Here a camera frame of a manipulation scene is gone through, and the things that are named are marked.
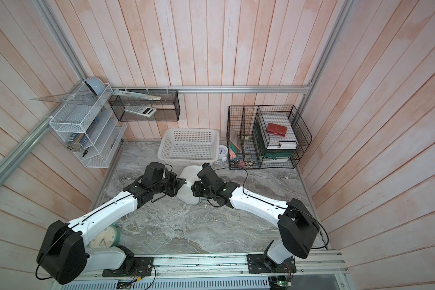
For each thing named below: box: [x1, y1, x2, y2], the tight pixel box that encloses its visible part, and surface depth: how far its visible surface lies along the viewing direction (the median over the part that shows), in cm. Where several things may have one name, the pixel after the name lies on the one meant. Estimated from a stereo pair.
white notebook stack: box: [266, 141, 298, 150], surface depth 97 cm
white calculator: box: [124, 105, 158, 118], surface depth 100 cm
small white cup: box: [216, 144, 229, 163], surface depth 112 cm
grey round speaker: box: [84, 76, 106, 97], surface depth 85 cm
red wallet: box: [265, 122, 288, 138], surface depth 96 cm
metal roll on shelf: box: [66, 132, 85, 153], surface depth 78 cm
